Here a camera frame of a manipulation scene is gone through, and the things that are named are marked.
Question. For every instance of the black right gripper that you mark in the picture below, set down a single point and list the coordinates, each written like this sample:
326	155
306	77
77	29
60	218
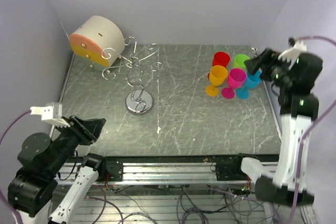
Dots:
254	64

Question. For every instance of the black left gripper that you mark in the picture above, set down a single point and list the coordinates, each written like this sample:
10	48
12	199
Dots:
87	130

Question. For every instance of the green plastic wine glass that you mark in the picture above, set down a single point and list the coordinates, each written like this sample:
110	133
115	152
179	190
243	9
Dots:
239	61

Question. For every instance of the blue plastic wine glass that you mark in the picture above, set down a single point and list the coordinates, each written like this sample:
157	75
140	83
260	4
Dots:
251	82

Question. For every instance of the pink plastic wine glass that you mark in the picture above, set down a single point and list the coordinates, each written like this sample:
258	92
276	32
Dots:
235	80

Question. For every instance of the red plastic wine glass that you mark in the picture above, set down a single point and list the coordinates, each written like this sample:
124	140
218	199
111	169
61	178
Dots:
221	59

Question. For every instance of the orange plastic wine glass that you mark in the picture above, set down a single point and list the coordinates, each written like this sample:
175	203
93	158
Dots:
217	76

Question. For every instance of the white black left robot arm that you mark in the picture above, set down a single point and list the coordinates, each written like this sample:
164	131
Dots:
30	192

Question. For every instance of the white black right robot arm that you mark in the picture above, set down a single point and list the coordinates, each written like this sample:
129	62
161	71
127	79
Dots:
299	108

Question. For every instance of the beige round box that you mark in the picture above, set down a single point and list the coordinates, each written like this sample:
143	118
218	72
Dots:
98	41

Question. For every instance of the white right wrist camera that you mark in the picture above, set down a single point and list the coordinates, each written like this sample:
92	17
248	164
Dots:
296	47

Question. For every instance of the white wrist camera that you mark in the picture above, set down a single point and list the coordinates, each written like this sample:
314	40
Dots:
51	113
296	47

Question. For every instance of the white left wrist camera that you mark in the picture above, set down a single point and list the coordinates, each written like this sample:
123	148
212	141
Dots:
51	113

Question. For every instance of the chrome wire glass rack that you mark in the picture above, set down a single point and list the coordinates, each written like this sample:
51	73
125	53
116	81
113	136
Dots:
138	101

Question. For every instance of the aluminium mounting rail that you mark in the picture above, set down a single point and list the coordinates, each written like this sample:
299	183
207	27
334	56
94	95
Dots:
158	170

